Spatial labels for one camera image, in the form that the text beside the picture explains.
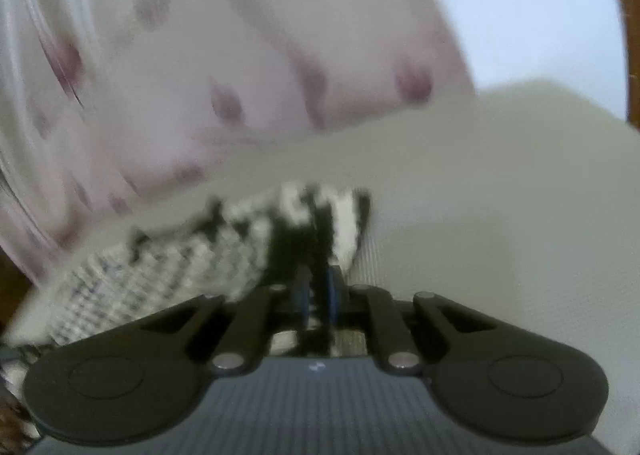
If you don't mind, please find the black white striped knit garment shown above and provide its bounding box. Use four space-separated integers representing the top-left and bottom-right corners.
5 182 373 361

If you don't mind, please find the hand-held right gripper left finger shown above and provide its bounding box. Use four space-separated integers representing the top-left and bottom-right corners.
132 265 313 378

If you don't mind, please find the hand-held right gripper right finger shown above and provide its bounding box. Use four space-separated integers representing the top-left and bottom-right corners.
325 265 507 378

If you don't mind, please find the pink printed curtain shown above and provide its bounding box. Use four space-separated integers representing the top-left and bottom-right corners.
0 0 476 296

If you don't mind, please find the brown wooden frame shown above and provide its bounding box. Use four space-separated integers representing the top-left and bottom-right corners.
605 0 640 130

